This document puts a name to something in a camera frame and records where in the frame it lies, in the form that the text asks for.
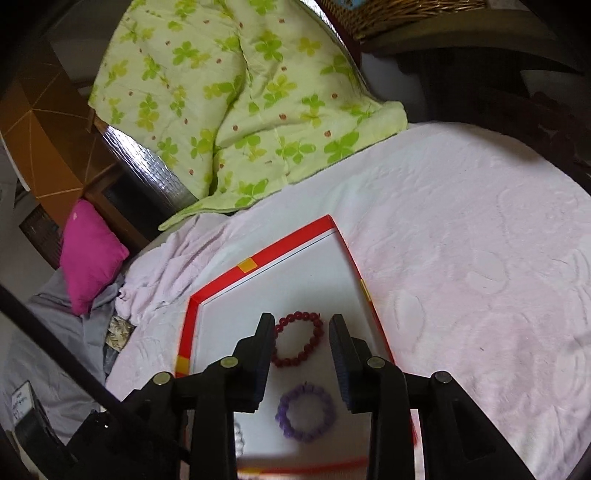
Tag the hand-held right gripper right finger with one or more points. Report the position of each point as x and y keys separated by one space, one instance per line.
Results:
x=344 y=369

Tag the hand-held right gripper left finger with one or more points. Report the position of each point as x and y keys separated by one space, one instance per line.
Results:
x=259 y=369

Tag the red cardboard box tray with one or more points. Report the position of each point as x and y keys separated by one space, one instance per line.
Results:
x=286 y=286

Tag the grey cloth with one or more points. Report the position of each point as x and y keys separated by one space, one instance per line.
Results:
x=60 y=332

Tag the small patterned beige cloth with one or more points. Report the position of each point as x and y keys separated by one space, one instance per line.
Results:
x=119 y=332

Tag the pale pink blanket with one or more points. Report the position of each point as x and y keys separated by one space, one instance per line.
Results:
x=461 y=230

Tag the magenta pillow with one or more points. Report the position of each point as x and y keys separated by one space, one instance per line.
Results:
x=90 y=254

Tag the dark wicker drawer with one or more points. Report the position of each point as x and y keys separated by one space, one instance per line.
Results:
x=41 y=233

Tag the silver foil panel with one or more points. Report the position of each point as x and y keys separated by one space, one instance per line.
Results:
x=152 y=170

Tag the green clover print quilt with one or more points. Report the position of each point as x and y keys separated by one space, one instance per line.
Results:
x=231 y=92

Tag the orange wooden cabinet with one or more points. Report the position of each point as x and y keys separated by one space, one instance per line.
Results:
x=46 y=129

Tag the wicker basket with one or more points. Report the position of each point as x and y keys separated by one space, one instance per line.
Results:
x=392 y=18

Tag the wooden chair frame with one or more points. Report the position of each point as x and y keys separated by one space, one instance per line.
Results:
x=115 y=207

